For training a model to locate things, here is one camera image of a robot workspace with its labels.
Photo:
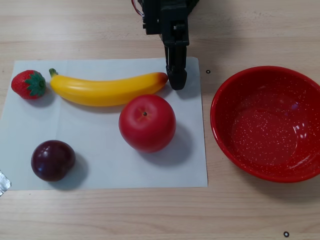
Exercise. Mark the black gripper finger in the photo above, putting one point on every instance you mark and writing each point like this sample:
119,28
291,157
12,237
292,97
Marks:
178,82
178,57

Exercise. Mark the yellow toy banana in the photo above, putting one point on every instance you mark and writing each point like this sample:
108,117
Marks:
105,92

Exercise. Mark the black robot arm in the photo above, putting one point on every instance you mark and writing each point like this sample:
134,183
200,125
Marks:
192,3

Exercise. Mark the red speckled bowl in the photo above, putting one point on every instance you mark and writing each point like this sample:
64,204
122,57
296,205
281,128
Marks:
262,140

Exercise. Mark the red toy apple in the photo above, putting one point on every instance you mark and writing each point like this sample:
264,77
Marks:
147,127

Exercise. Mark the white paper sheet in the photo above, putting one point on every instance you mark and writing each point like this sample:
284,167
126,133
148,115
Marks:
100,150

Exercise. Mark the dark purple toy plum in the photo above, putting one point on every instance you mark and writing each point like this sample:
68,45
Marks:
52,161

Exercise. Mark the red toy strawberry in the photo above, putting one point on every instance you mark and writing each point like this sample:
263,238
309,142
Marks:
22,85

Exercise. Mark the grey tape piece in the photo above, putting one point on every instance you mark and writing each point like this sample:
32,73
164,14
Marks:
3,183

